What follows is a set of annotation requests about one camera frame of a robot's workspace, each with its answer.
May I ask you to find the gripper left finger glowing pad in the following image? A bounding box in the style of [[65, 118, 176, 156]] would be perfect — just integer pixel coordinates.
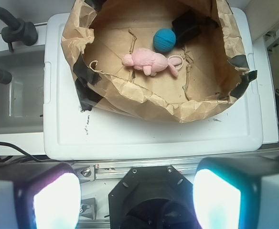
[[0, 162, 81, 229]]

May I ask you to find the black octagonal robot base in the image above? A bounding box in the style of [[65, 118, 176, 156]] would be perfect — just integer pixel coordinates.
[[108, 166, 201, 229]]

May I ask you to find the black cable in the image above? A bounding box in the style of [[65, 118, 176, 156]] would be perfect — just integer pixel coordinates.
[[0, 141, 47, 163]]

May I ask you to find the grey sink basin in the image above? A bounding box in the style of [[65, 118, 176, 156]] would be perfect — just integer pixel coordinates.
[[0, 45, 44, 134]]

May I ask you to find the white cooler lid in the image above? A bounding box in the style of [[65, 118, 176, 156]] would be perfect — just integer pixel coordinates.
[[43, 13, 263, 160]]

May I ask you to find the pink plush bunny toy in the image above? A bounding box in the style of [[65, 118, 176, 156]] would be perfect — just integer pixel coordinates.
[[122, 48, 184, 78]]

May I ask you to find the blue ribbed ball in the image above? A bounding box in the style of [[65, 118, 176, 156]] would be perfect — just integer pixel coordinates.
[[153, 28, 176, 52]]

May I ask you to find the brown paper bag tray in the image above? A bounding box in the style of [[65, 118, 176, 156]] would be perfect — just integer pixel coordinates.
[[61, 0, 257, 123]]

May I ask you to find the aluminium extrusion rail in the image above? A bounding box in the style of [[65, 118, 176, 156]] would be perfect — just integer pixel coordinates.
[[72, 157, 201, 180]]

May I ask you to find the metal corner bracket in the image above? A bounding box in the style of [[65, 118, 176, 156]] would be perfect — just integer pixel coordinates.
[[76, 166, 96, 181]]

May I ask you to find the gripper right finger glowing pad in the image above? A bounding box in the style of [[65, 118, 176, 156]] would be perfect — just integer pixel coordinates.
[[193, 156, 279, 229]]

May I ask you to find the black box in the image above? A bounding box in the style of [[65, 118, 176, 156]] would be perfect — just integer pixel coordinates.
[[172, 10, 202, 47]]

